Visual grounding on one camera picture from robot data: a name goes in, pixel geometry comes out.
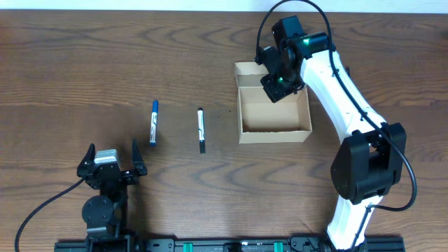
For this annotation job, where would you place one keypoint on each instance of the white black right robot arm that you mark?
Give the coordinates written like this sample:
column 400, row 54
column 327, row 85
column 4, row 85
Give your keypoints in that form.
column 368, row 162

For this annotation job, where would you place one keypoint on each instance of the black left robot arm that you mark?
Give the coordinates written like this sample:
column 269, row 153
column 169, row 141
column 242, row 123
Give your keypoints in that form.
column 106, row 213

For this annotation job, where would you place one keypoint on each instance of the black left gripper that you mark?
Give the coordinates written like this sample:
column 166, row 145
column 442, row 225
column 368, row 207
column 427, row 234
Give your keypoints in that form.
column 139, row 166

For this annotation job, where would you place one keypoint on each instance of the open cardboard box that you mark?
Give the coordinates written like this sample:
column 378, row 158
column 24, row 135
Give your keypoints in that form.
column 261, row 121

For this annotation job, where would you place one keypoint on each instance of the blue whiteboard marker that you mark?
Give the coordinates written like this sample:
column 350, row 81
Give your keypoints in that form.
column 154, row 124

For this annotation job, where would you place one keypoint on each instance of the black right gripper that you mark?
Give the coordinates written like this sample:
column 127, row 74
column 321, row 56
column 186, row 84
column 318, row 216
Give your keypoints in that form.
column 273, row 94

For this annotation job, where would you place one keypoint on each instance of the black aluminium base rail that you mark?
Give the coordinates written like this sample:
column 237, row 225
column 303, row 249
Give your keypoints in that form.
column 292, row 244

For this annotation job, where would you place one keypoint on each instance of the black whiteboard marker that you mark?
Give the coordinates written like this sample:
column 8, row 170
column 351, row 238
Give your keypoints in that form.
column 200, row 116

